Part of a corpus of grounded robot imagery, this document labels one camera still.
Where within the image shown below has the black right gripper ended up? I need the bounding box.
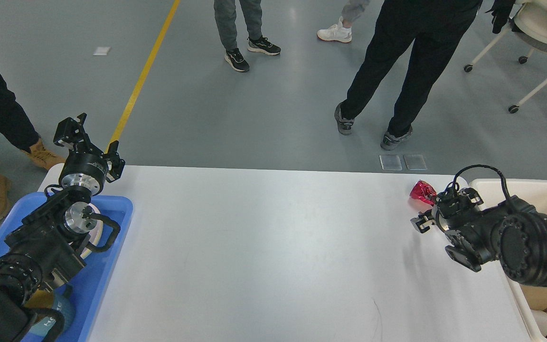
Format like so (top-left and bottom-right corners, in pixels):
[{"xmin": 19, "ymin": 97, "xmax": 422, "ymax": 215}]
[{"xmin": 410, "ymin": 188, "xmax": 483, "ymax": 234}]

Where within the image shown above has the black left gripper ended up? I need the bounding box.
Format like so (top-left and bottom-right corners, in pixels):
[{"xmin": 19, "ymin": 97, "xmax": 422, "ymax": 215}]
[{"xmin": 53, "ymin": 113, "xmax": 126, "ymax": 196}]

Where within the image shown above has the red small object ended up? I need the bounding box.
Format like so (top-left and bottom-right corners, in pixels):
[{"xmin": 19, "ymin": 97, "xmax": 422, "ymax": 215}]
[{"xmin": 409, "ymin": 180, "xmax": 438, "ymax": 206}]

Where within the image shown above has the white paper cup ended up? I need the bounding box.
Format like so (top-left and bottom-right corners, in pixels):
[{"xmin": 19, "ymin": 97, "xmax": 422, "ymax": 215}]
[{"xmin": 530, "ymin": 310, "xmax": 547, "ymax": 337}]

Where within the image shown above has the brown paper bag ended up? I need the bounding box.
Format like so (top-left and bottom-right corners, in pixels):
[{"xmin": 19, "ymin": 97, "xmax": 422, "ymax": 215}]
[{"xmin": 519, "ymin": 285, "xmax": 547, "ymax": 312}]

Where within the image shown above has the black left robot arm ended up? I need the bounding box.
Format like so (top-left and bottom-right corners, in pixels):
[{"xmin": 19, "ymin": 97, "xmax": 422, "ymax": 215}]
[{"xmin": 0, "ymin": 113, "xmax": 125, "ymax": 342}]

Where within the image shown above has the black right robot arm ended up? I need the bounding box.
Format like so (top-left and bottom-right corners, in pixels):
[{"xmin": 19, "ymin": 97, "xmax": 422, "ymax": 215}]
[{"xmin": 412, "ymin": 171, "xmax": 547, "ymax": 286}]

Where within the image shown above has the clear floor plate right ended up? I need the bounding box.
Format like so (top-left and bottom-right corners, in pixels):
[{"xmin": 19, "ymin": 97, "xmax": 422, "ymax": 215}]
[{"xmin": 403, "ymin": 154, "xmax": 428, "ymax": 171}]

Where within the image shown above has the clear floor plate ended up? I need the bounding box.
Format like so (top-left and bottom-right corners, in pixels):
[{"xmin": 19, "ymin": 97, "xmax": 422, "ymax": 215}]
[
  {"xmin": 403, "ymin": 154, "xmax": 428, "ymax": 171},
  {"xmin": 379, "ymin": 154, "xmax": 403, "ymax": 171}
]

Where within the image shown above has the clear floor plate left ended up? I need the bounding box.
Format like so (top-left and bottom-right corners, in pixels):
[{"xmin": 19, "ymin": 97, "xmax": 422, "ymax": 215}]
[{"xmin": 379, "ymin": 154, "xmax": 403, "ymax": 171}]

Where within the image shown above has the cream plastic bin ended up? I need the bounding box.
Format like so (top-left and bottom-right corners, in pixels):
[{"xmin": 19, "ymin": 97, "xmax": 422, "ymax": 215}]
[{"xmin": 469, "ymin": 178, "xmax": 547, "ymax": 342}]

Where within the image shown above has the blue plastic tray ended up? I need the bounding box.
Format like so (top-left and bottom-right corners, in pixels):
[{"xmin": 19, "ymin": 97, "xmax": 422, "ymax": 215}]
[{"xmin": 0, "ymin": 192, "xmax": 133, "ymax": 342}]

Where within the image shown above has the teal HOME mug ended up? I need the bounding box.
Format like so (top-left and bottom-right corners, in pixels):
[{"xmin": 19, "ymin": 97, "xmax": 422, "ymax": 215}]
[{"xmin": 29, "ymin": 292, "xmax": 75, "ymax": 336}]

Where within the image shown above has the person in grey sneakers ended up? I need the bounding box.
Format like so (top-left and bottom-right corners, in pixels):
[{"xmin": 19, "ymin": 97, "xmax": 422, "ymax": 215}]
[{"xmin": 334, "ymin": 0, "xmax": 484, "ymax": 152}]

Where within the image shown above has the person in black sneakers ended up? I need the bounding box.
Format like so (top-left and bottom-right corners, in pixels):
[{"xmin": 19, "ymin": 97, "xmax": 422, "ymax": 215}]
[{"xmin": 214, "ymin": 0, "xmax": 282, "ymax": 73}]

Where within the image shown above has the black jacket on chair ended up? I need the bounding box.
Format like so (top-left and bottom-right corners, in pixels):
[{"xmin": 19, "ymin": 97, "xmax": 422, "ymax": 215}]
[{"xmin": 486, "ymin": 0, "xmax": 515, "ymax": 34}]

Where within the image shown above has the person in white sneakers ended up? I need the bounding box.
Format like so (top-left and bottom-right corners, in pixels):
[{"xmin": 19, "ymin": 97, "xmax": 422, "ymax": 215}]
[{"xmin": 316, "ymin": 0, "xmax": 371, "ymax": 43}]

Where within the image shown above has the white office chair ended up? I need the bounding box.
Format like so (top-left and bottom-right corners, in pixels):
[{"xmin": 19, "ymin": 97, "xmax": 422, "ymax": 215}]
[{"xmin": 463, "ymin": 0, "xmax": 547, "ymax": 114}]

